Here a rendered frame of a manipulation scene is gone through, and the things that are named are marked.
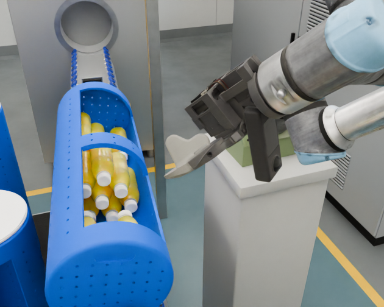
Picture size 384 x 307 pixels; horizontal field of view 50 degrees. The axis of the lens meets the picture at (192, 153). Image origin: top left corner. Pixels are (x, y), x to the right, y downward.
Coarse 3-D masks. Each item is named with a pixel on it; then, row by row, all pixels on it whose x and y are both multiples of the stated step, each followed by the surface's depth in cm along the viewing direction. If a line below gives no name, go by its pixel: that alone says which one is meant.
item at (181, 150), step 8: (176, 136) 59; (200, 136) 58; (168, 144) 59; (176, 144) 59; (184, 144) 59; (192, 144) 59; (200, 144) 59; (208, 144) 58; (176, 152) 59; (184, 152) 59; (192, 152) 59; (176, 160) 60; (184, 160) 60; (176, 168) 60; (184, 168) 59; (192, 168) 59; (168, 176) 61; (176, 176) 61
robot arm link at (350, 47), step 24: (360, 0) 41; (336, 24) 42; (360, 24) 40; (288, 48) 47; (312, 48) 44; (336, 48) 42; (360, 48) 41; (288, 72) 46; (312, 72) 45; (336, 72) 43; (360, 72) 43; (312, 96) 47
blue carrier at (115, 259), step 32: (64, 96) 155; (96, 96) 159; (64, 128) 133; (128, 128) 166; (64, 160) 117; (128, 160) 152; (64, 192) 104; (64, 224) 94; (96, 224) 89; (128, 224) 91; (160, 224) 109; (64, 256) 85; (96, 256) 87; (128, 256) 89; (160, 256) 90; (64, 288) 89; (96, 288) 91; (128, 288) 93; (160, 288) 96
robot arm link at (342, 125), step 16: (368, 96) 91; (304, 112) 102; (320, 112) 100; (336, 112) 97; (352, 112) 93; (368, 112) 90; (288, 128) 106; (304, 128) 102; (320, 128) 98; (336, 128) 96; (352, 128) 94; (368, 128) 92; (304, 144) 102; (320, 144) 99; (336, 144) 97; (352, 144) 100; (304, 160) 103; (320, 160) 100
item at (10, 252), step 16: (32, 224) 127; (16, 240) 117; (32, 240) 126; (0, 256) 114; (16, 256) 119; (32, 256) 126; (0, 272) 150; (16, 272) 121; (32, 272) 127; (0, 288) 153; (16, 288) 157; (32, 288) 129; (0, 304) 156; (16, 304) 161; (32, 304) 131
